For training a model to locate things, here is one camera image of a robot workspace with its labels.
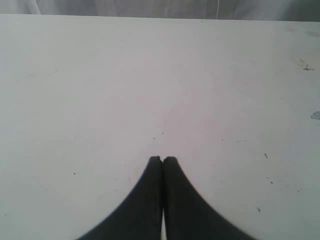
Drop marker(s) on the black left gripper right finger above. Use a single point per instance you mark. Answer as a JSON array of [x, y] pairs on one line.
[[187, 215]]

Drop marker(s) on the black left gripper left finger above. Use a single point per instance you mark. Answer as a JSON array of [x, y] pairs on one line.
[[139, 216]]

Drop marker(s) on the white curtain backdrop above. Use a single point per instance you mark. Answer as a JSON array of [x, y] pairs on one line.
[[265, 10]]

